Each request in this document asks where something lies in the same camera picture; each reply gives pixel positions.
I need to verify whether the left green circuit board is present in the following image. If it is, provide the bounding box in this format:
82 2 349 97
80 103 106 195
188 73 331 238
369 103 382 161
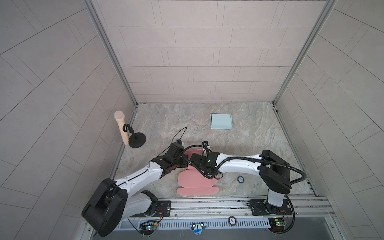
140 221 159 232

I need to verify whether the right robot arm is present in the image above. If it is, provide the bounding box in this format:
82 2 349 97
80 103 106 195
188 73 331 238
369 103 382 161
189 150 291 213

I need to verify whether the right green circuit board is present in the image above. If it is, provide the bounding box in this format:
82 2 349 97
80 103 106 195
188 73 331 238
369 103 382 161
268 218 287 233

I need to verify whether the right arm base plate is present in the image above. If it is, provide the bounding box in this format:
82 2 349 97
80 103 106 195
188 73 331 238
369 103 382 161
247 199 293 216

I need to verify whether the blue poker chip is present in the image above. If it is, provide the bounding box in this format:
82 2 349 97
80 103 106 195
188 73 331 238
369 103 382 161
237 176 245 184

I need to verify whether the black round microphone stand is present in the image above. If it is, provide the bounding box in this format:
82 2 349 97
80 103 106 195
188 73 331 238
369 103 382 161
122 124 147 149

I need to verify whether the pink paper box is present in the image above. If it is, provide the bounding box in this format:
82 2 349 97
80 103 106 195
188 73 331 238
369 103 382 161
177 165 219 197

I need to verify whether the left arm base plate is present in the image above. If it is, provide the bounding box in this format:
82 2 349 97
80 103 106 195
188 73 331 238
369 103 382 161
131 201 172 218

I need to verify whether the black corrugated cable conduit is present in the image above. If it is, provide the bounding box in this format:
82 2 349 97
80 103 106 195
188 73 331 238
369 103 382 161
181 144 307 234

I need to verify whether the blue sticker with eyes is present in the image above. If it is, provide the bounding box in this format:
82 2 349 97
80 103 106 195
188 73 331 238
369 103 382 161
190 223 207 236

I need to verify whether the aluminium mounting rail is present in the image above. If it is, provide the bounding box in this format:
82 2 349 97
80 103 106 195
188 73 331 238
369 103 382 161
84 196 337 223

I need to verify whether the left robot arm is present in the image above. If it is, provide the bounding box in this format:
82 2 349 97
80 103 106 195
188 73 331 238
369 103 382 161
82 140 185 237

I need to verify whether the round black white badge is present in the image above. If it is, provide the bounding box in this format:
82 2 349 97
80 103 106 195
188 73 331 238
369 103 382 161
228 216 237 227

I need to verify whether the green circuit board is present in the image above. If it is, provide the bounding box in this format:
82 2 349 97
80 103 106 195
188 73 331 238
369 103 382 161
268 218 287 233
140 221 159 232

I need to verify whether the light blue paper box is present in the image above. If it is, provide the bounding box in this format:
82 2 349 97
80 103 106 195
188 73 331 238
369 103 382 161
211 114 233 130

